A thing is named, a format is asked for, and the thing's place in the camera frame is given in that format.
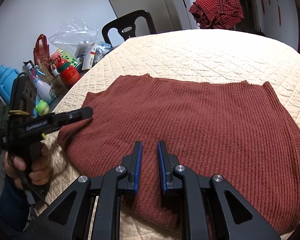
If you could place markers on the green frog container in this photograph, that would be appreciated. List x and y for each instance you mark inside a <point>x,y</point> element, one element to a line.
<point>42,108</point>

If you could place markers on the red reindeer thermos bottle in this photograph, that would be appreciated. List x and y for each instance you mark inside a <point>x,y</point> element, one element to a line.
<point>69,75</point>

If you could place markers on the clear plastic bag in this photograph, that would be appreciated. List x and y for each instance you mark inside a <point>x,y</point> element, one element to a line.
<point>73,35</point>

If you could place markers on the person left hand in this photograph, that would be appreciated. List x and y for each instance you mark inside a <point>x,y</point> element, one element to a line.
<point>41,168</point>

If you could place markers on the blue thermos jug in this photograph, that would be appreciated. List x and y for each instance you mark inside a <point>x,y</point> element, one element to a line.
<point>7,76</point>

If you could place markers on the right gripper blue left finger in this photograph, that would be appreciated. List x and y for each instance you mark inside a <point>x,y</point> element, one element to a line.
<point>89,208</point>

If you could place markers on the pink green snack packet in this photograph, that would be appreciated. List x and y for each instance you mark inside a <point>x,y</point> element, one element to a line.
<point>63,55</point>

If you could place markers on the red gift bag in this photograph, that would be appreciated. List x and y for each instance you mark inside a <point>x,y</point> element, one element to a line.
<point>41,52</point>

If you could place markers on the grey refrigerator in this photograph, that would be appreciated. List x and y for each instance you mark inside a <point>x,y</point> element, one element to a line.
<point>167,15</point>

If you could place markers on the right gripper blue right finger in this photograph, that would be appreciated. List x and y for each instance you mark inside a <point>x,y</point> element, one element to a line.
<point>211,208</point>

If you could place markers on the rust red knit sweater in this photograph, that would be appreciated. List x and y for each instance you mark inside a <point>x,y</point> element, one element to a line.
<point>238,130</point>

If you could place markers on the white medicine box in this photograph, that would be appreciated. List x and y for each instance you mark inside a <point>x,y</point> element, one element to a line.
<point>89,56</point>

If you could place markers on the red black checkered cloth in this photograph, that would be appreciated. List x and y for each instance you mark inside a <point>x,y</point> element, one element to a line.
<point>217,14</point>

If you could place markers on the black chair behind table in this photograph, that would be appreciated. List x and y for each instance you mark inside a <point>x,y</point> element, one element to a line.
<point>126,27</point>

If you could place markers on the beige quilted table cover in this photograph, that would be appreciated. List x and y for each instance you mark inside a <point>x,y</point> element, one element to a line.
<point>214,56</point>

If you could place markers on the white spray bottle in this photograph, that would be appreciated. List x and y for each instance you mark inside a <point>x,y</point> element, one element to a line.
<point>45,91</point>

